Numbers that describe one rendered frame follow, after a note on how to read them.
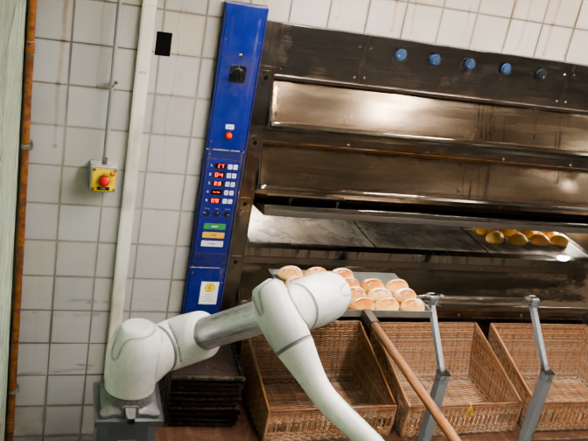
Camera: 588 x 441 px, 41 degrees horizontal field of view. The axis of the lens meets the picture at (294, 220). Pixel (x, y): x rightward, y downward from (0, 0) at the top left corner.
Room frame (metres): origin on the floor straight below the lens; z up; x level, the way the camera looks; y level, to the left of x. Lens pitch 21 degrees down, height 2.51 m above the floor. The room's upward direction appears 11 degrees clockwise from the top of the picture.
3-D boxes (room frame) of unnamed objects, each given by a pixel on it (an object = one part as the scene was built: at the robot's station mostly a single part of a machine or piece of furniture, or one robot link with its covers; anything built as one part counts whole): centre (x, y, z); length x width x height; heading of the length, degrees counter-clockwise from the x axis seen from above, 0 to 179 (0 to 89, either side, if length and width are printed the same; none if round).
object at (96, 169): (2.74, 0.73, 1.46); 0.10 x 0.07 x 0.10; 110
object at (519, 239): (3.91, -1.06, 1.21); 0.61 x 0.48 x 0.06; 20
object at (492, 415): (3.05, -0.77, 0.72); 0.56 x 0.49 x 0.28; 111
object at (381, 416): (2.84, -0.21, 0.72); 0.56 x 0.49 x 0.28; 112
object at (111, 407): (2.04, 0.40, 1.03); 0.22 x 0.18 x 0.06; 18
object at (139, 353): (2.07, 0.40, 1.17); 0.18 x 0.16 x 0.22; 143
